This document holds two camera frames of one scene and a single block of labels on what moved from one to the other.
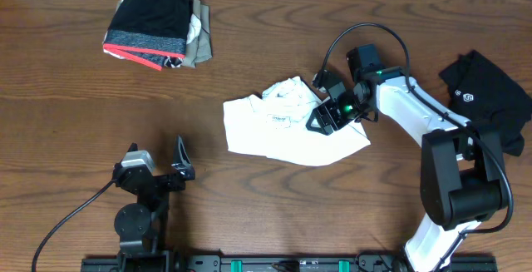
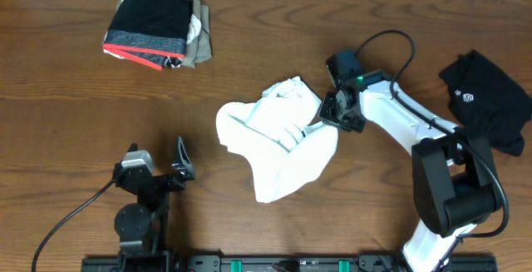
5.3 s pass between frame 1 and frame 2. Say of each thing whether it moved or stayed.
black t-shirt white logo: stayed
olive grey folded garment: stayed
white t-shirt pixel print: moved
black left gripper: stayed
